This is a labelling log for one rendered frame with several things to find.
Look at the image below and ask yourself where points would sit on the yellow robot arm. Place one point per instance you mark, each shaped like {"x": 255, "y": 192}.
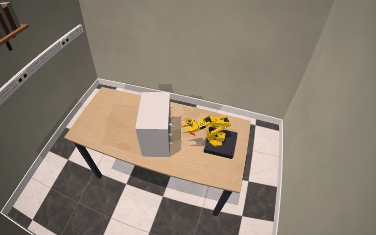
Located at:
{"x": 211, "y": 133}

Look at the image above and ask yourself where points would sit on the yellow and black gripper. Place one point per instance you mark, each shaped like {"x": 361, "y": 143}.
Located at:
{"x": 191, "y": 123}

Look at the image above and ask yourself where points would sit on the grey chest of drawers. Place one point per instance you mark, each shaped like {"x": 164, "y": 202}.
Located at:
{"x": 152, "y": 124}

